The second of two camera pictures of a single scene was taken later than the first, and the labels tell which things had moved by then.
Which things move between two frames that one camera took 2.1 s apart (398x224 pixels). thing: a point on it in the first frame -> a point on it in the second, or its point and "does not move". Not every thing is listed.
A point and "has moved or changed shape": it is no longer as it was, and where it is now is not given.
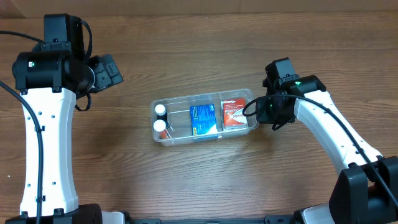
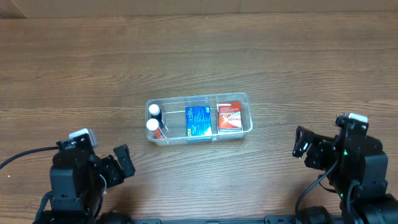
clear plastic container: [191, 117] does not move
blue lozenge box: [203, 121] has moved or changed shape
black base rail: [275, 219] does not move
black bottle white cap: [160, 112] has moved or changed shape
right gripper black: [267, 113] -> [315, 149]
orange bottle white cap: [159, 126] has moved or changed shape
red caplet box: [232, 116] has moved or changed shape
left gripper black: [104, 74] -> [111, 166]
